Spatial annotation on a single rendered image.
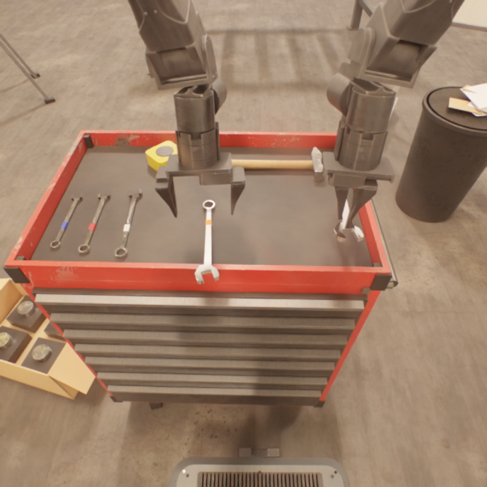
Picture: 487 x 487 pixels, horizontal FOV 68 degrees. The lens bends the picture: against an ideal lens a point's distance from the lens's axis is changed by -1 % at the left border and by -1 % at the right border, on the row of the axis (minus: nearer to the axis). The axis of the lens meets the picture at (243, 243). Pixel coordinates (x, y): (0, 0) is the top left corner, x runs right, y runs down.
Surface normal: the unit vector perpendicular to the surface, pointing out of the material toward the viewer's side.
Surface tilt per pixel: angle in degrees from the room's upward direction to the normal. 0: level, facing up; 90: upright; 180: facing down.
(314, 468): 0
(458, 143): 94
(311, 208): 0
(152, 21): 112
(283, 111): 0
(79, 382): 42
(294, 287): 90
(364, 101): 79
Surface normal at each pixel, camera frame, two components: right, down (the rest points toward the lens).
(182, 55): -0.16, 0.57
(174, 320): 0.00, -0.45
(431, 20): 0.04, 0.94
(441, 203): -0.12, 0.79
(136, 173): 0.00, -0.65
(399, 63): 0.08, 0.84
